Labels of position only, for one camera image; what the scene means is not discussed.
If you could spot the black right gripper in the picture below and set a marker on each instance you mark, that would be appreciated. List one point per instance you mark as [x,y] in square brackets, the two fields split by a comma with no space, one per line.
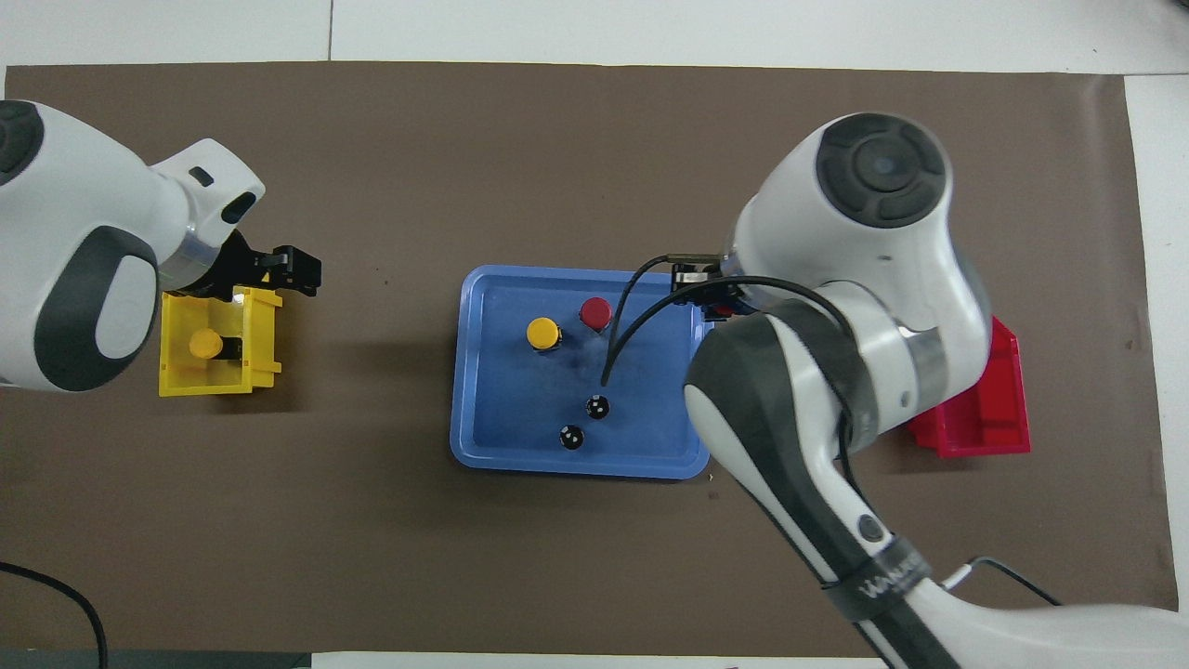
[695,274]

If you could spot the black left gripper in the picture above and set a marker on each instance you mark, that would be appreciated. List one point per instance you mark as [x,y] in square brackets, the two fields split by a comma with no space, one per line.
[241,269]

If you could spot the yellow push button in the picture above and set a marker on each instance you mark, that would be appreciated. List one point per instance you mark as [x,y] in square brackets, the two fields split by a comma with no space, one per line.
[542,333]
[204,345]

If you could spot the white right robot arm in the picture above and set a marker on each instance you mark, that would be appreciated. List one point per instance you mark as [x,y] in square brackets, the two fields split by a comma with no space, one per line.
[836,372]

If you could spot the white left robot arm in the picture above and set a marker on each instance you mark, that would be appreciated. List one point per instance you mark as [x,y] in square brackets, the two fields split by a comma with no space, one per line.
[74,242]

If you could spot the blue plastic tray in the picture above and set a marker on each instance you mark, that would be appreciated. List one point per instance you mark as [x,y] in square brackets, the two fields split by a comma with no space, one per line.
[502,418]

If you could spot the yellow plastic bin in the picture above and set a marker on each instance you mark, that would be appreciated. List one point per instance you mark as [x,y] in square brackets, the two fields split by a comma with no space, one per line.
[200,381]

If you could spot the small black knob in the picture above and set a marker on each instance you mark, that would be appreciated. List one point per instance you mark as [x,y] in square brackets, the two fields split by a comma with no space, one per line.
[571,438]
[598,407]

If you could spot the brown table mat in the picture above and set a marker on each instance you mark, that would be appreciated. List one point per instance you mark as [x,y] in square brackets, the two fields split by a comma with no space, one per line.
[464,167]

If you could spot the red plastic bin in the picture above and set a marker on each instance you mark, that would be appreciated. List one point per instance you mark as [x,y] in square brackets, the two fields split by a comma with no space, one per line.
[994,423]

